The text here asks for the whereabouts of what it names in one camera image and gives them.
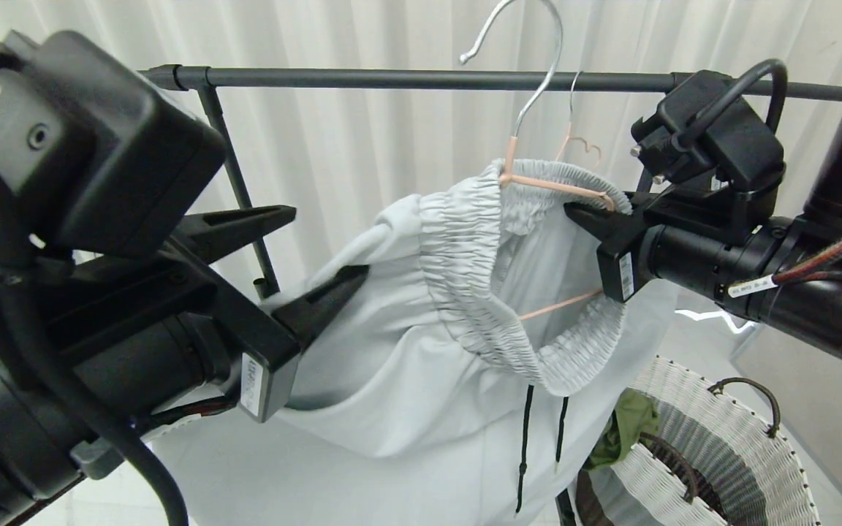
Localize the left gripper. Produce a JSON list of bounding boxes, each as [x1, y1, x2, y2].
[[0, 205, 371, 526]]

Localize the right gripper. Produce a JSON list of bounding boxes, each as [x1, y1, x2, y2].
[[596, 212, 842, 375]]

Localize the pale grey shorts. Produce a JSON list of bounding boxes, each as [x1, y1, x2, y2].
[[151, 157, 681, 526]]

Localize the green garment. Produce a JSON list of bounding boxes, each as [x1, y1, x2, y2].
[[585, 387, 661, 470]]

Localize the pink clothes hanger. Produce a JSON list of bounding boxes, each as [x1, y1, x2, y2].
[[460, 0, 618, 322], [554, 71, 604, 170]]

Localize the white laundry basket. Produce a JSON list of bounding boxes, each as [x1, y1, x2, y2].
[[574, 357, 824, 526]]

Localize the black clothes rack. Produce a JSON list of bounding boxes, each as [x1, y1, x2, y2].
[[140, 64, 842, 526]]

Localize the white curtain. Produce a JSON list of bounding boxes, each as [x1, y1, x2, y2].
[[0, 0, 842, 344]]

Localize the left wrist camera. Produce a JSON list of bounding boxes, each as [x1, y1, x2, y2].
[[0, 29, 226, 344]]

